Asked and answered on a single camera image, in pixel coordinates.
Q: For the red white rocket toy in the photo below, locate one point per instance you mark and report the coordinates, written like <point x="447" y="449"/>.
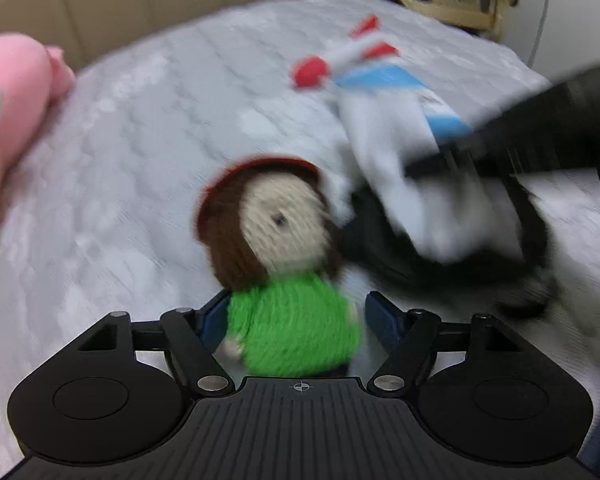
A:
<point x="364" y="43"/>

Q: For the pink plush toy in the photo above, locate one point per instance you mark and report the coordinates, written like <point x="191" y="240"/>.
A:
<point x="32" y="77"/>

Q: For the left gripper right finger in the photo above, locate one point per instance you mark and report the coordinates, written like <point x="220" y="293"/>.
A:
<point x="385" y="320"/>

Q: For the white knitted cloth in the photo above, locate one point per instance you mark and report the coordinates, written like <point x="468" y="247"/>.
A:
<point x="449" y="218"/>

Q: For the blue white packet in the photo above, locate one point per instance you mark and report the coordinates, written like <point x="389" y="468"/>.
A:
<point x="392" y="119"/>

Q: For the white patterned mattress cover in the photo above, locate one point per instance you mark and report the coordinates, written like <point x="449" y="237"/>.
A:
<point x="99" y="215"/>

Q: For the knitted doll green body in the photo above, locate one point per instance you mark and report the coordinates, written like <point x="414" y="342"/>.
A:
<point x="266" y="225"/>

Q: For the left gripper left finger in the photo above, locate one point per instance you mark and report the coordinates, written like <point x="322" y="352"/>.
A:
<point x="211" y="321"/>

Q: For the black pouch bag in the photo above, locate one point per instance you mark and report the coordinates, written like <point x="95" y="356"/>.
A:
<point x="518" y="289"/>

